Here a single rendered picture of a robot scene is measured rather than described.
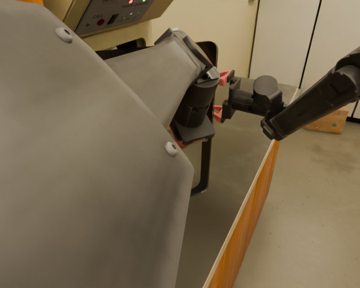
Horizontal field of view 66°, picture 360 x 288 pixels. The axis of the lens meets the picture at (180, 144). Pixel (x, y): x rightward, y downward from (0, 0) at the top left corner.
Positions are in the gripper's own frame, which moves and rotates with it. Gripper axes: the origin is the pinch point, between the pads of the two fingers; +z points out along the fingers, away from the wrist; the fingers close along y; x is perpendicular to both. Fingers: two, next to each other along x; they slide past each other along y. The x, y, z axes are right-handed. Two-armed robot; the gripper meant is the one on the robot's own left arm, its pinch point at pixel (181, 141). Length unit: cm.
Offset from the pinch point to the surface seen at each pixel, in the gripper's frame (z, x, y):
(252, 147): 35, 39, -8
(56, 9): -22.9, -17.7, -13.7
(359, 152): 153, 226, -17
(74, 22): -20.6, -15.7, -13.6
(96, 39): -11.4, -11.4, -20.7
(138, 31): -6.7, -0.5, -27.7
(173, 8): 42, 48, -106
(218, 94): 59, 55, -53
